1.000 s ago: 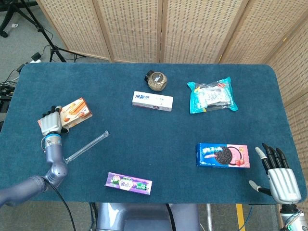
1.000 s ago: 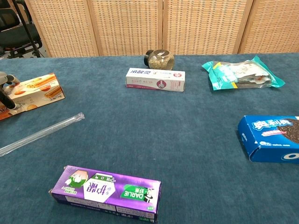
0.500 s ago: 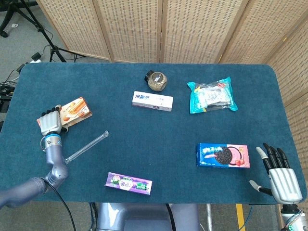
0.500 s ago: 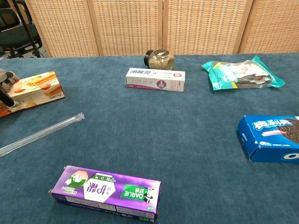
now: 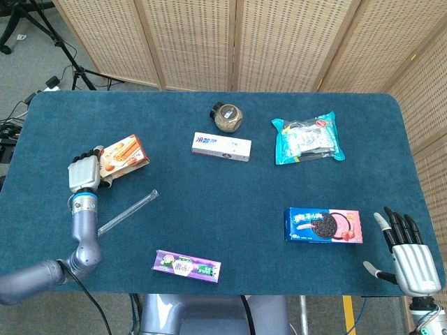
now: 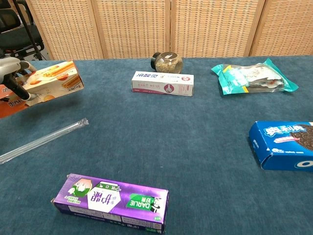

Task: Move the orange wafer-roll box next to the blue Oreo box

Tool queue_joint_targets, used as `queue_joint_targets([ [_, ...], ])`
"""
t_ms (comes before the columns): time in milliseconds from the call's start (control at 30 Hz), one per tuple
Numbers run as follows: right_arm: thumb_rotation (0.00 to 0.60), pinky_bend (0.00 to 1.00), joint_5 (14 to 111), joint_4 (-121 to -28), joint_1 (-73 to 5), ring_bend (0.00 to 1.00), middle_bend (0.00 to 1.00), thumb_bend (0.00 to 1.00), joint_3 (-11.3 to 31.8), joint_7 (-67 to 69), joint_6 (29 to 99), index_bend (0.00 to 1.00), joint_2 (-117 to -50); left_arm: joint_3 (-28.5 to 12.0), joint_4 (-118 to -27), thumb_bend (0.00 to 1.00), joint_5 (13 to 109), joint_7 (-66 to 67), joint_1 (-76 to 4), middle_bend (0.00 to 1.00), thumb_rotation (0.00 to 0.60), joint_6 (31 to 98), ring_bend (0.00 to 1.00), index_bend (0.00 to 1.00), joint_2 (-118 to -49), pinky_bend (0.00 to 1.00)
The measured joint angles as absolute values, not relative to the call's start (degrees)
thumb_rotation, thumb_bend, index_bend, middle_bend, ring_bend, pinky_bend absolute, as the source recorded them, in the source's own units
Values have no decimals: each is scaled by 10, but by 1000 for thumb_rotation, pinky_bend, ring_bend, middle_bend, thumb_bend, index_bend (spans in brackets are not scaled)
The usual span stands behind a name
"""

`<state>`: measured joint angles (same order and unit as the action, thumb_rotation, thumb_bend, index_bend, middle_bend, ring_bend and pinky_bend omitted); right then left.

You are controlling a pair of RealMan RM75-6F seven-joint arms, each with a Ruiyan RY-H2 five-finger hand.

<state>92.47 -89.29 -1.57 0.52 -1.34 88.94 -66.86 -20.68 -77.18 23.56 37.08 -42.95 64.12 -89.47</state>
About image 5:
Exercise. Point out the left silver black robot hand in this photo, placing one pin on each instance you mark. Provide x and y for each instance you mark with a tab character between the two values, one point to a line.
84	174

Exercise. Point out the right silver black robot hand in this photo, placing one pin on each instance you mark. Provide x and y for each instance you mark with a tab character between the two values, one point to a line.
415	268

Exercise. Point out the orange biscuit box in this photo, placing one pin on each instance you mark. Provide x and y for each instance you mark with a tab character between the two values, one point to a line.
125	153

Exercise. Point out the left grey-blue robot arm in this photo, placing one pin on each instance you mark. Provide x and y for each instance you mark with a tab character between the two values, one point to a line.
84	223

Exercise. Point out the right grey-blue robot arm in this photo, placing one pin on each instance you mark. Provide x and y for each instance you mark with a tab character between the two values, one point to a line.
424	314

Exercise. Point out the blue Oreo cookie box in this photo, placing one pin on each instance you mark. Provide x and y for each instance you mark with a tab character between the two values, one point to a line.
321	225

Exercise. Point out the purple toothpaste box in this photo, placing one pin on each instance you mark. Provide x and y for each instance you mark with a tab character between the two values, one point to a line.
186	266

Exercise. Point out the white toothpaste box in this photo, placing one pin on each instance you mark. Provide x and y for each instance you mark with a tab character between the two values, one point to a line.
221	146

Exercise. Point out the clear wrapped drinking straw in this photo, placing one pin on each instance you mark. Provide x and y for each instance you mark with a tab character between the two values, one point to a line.
132	209

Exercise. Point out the white power strip with plug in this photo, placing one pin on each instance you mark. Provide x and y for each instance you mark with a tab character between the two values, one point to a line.
52	83

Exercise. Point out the metal table leg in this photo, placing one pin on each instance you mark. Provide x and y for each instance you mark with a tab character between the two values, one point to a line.
304	314

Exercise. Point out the black tripod stand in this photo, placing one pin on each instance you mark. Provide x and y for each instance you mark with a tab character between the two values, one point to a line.
66	52

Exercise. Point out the blue felt table cover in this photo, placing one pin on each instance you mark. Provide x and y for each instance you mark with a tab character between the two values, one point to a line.
209	209

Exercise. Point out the black office chair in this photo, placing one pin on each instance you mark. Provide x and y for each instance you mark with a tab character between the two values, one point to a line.
5	49

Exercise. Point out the glass jar with black lid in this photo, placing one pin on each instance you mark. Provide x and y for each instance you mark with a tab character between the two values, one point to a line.
227	118

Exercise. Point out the teal plastic snack bag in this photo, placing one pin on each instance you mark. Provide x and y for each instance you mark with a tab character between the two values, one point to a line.
307	139

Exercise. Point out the woven wooden folding screen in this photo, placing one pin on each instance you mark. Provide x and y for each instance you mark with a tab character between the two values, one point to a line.
192	42

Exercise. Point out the grey-blue robot torso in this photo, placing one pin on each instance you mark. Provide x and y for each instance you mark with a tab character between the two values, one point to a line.
209	314

